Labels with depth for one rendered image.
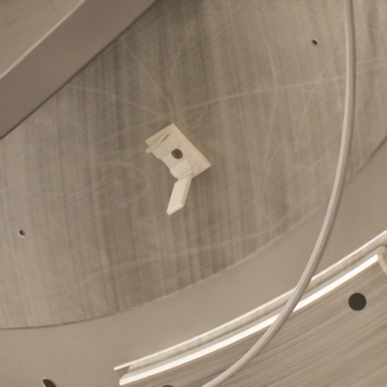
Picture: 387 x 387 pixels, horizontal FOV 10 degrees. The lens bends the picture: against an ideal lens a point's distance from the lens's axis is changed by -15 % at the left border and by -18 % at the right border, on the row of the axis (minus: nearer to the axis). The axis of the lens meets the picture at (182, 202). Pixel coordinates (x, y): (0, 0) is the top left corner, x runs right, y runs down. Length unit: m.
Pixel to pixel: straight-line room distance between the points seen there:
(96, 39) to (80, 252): 0.16
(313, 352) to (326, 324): 0.02
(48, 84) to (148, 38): 0.05
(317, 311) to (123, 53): 0.13
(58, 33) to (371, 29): 0.13
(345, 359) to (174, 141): 0.12
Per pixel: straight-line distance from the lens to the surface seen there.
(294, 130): 0.93
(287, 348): 0.98
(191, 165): 0.95
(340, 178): 0.89
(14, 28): 1.03
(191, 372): 1.01
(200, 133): 0.95
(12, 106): 0.92
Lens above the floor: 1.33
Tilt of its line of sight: 35 degrees down
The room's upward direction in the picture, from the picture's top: 6 degrees counter-clockwise
